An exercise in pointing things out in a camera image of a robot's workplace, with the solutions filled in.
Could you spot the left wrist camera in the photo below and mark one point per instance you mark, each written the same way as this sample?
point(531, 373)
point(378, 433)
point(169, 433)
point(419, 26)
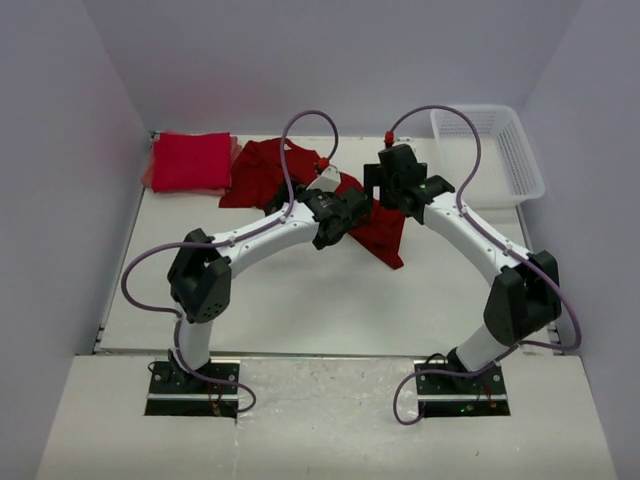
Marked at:
point(327, 181)

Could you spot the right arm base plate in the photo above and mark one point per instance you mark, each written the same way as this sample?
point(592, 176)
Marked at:
point(491, 382)

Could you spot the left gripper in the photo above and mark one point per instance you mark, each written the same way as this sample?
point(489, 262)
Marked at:
point(299, 190)

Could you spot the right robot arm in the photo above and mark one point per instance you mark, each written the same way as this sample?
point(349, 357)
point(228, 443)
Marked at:
point(522, 298)

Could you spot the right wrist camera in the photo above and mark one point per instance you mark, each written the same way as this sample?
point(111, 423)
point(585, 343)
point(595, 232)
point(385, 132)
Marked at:
point(390, 142)

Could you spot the folded bright red shirt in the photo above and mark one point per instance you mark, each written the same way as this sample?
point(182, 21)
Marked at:
point(192, 160)

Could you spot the dark red t shirt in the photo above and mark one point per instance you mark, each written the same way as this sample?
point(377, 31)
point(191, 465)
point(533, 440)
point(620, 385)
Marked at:
point(257, 174)

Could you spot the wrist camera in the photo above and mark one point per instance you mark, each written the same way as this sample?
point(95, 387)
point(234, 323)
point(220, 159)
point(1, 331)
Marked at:
point(327, 181)
point(390, 142)

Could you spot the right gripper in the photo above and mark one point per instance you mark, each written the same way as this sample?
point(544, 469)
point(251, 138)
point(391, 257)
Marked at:
point(375, 178)

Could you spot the white plastic basket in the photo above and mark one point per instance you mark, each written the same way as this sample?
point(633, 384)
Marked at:
point(504, 173)

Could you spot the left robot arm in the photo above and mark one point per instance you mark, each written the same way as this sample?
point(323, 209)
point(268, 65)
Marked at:
point(202, 272)

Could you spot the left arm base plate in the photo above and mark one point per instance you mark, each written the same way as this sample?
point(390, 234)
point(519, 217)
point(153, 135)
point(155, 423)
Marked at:
point(166, 382)

